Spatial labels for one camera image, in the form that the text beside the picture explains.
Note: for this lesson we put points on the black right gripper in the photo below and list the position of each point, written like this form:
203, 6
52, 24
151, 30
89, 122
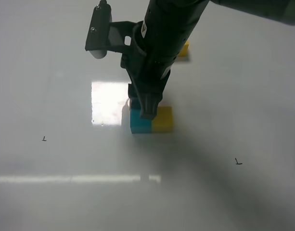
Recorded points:
157, 41

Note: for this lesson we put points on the blue block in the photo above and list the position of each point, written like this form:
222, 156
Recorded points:
138, 125

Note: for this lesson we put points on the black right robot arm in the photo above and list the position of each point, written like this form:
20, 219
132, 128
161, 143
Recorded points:
277, 10

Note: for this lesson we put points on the yellow template block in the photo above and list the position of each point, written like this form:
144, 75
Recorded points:
184, 51

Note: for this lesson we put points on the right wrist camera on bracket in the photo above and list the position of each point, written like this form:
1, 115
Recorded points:
105, 35

